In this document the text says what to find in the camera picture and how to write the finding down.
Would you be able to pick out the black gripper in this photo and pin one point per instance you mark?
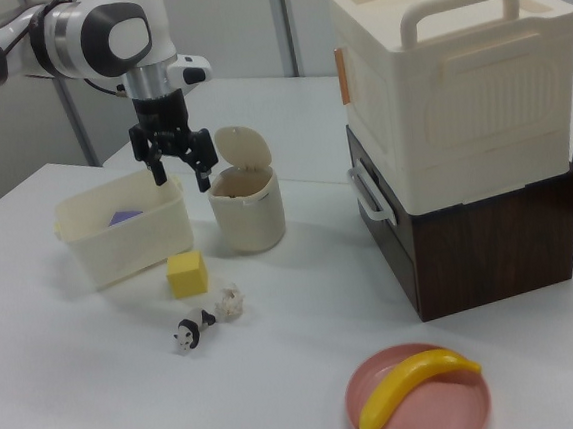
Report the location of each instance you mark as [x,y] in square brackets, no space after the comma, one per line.
[162,127]

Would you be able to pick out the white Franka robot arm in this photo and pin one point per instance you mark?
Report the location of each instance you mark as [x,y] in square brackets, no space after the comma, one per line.
[75,32]

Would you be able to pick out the cream trash can with lid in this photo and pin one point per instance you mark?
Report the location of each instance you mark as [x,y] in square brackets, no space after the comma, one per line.
[247,198]

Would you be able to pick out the purple flat block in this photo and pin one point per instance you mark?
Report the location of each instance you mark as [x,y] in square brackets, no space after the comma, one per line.
[124,216]

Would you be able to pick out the cream rectangular plastic bin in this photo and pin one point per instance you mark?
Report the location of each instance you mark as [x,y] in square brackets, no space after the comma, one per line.
[117,234]

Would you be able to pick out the yellow foam cube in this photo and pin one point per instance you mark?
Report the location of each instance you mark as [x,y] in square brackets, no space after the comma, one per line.
[187,274]

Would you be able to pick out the crumpled white paper ball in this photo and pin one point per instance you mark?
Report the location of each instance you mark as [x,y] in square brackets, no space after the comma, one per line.
[230,304]

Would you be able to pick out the toy panda figure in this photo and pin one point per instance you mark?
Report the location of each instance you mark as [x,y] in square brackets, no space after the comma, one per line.
[192,329]

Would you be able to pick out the cream plastic storage box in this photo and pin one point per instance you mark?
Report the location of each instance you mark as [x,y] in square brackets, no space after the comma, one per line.
[456,84]

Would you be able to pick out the dark wood drawer cabinet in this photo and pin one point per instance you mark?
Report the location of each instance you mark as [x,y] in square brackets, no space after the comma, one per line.
[475,248]

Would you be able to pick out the yellow plastic banana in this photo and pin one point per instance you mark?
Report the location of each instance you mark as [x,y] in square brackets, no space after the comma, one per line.
[406,382]

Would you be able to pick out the pink plate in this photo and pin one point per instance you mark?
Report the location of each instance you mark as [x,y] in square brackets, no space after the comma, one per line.
[423,403]

